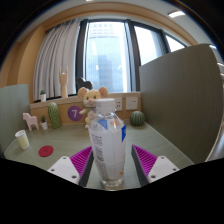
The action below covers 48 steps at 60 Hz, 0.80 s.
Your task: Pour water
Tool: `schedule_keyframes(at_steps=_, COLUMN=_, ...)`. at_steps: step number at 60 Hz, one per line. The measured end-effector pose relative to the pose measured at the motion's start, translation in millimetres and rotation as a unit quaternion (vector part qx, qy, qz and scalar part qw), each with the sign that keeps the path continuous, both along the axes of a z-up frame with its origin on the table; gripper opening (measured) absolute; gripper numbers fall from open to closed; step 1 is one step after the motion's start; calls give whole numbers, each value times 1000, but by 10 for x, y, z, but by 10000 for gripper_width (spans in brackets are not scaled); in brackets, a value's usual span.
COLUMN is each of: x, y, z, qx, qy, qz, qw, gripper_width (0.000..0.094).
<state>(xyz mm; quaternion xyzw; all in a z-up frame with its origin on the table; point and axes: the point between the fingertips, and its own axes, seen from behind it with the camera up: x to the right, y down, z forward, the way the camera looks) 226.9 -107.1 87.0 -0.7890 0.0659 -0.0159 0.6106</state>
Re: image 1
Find small plant in white pot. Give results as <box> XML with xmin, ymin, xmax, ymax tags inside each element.
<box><xmin>39</xmin><ymin>115</ymin><xmax>49</xmax><ymax>131</ymax></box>
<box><xmin>39</xmin><ymin>89</ymin><xmax>47</xmax><ymax>103</ymax></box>

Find grey pleated curtain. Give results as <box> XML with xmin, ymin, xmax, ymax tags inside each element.
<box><xmin>32</xmin><ymin>19</ymin><xmax>81</xmax><ymax>101</ymax></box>

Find white wall socket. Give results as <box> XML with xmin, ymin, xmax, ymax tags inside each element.
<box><xmin>125</xmin><ymin>96</ymin><xmax>139</xmax><ymax>111</ymax></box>
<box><xmin>114</xmin><ymin>97</ymin><xmax>123</xmax><ymax>112</ymax></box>

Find white paper cup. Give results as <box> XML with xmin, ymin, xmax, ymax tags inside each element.
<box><xmin>14</xmin><ymin>129</ymin><xmax>31</xmax><ymax>151</ymax></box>

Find wooden hand model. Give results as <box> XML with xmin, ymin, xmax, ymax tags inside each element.
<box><xmin>58</xmin><ymin>66</ymin><xmax>69</xmax><ymax>99</ymax></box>

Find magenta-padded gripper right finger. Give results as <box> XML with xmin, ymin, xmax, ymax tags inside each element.
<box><xmin>130</xmin><ymin>144</ymin><xmax>180</xmax><ymax>188</ymax></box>

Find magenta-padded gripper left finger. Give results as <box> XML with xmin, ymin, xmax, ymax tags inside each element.
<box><xmin>47</xmin><ymin>145</ymin><xmax>95</xmax><ymax>188</ymax></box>

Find beige mouse plush toy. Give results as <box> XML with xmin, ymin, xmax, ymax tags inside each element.
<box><xmin>77</xmin><ymin>86</ymin><xmax>109</xmax><ymax>130</ymax></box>

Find tall green cactus ornament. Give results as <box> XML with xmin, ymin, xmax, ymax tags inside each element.
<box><xmin>47</xmin><ymin>101</ymin><xmax>62</xmax><ymax>130</ymax></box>

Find ceiling lights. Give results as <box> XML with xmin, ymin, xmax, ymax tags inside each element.
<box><xmin>168</xmin><ymin>9</ymin><xmax>224</xmax><ymax>68</ymax></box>

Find pink horse figurine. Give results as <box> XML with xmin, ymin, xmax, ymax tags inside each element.
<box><xmin>22</xmin><ymin>112</ymin><xmax>40</xmax><ymax>132</ymax></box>

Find flat round red coaster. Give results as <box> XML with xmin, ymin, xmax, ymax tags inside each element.
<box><xmin>38</xmin><ymin>144</ymin><xmax>55</xmax><ymax>158</ymax></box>

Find round purple number sign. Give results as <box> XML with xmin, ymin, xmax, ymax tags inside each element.
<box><xmin>67</xmin><ymin>105</ymin><xmax>83</xmax><ymax>122</ymax></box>

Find clear plastic water bottle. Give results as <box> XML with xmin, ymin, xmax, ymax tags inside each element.
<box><xmin>88</xmin><ymin>97</ymin><xmax>128</xmax><ymax>188</ymax></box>

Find round green cactus ornament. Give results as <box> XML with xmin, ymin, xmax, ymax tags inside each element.
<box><xmin>129</xmin><ymin>110</ymin><xmax>146</xmax><ymax>127</ymax></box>

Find grey-green desk partition panel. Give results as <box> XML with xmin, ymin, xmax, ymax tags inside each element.
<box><xmin>0</xmin><ymin>83</ymin><xmax>31</xmax><ymax>151</ymax></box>
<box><xmin>138</xmin><ymin>43</ymin><xmax>224</xmax><ymax>164</ymax></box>

